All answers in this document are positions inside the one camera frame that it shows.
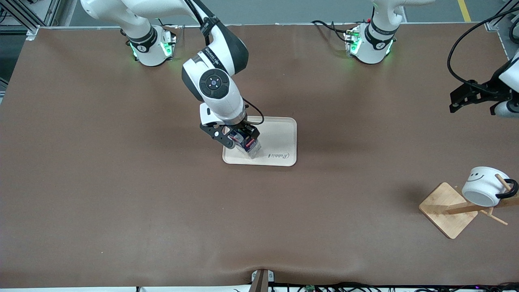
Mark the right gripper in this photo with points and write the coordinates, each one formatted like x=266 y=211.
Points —
x=243 y=127

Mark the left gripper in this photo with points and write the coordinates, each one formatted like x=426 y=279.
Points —
x=487 y=90

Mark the blue milk carton green cap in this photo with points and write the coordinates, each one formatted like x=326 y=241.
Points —
x=251 y=149

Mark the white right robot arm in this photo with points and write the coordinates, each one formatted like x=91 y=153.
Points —
x=219 y=89

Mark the wooden cup rack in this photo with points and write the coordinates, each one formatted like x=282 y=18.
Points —
x=444 y=213

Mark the beige rectangular tray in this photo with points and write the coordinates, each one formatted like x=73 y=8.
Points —
x=279 y=138

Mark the brown table mat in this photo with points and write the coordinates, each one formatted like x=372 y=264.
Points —
x=121 y=202

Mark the aluminium frame profile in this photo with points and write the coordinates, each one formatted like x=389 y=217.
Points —
x=496 y=22
x=24 y=18

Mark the grey front camera mount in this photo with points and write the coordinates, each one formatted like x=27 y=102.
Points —
x=262 y=280

